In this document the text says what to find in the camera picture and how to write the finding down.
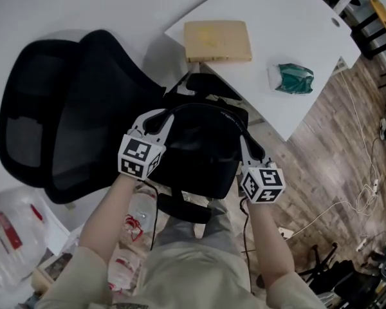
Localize clear plastic bag with red item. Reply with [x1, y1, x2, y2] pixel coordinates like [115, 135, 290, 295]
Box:
[0, 187, 70, 290]

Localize black cable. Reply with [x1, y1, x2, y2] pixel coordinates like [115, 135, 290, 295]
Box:
[149, 181, 159, 251]
[239, 197, 255, 295]

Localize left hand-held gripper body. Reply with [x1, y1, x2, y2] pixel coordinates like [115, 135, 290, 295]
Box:
[117, 128, 167, 182]

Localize green and white plastic bag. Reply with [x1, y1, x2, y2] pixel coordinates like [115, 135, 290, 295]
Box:
[267, 62, 315, 95]

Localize person's grey trousers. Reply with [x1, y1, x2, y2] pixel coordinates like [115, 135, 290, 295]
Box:
[156, 199, 246, 258]

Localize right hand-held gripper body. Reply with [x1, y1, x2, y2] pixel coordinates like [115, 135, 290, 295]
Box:
[240, 160, 287, 204]

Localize person's right forearm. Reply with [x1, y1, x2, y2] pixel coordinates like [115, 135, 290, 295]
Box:
[245, 200, 297, 286]

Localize black floor stand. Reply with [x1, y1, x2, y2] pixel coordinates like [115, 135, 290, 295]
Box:
[297, 241, 339, 283]

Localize black frame chair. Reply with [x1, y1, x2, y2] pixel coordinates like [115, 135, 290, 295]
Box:
[333, 0, 386, 61]

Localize plastic bag with red print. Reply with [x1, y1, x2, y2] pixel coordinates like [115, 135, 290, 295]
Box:
[107, 248, 142, 293]

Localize long white cable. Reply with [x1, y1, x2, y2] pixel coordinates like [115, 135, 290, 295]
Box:
[288, 71, 381, 238]

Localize black bag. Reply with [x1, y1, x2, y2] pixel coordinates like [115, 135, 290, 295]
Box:
[150, 102, 250, 201]

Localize person's left forearm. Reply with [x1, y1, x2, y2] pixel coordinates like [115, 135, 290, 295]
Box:
[78, 171, 140, 264]

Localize person's beige shirt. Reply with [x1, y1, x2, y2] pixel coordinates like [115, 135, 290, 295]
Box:
[34, 245, 327, 309]

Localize black mesh office chair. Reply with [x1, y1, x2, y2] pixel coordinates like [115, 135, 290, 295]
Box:
[0, 28, 250, 227]

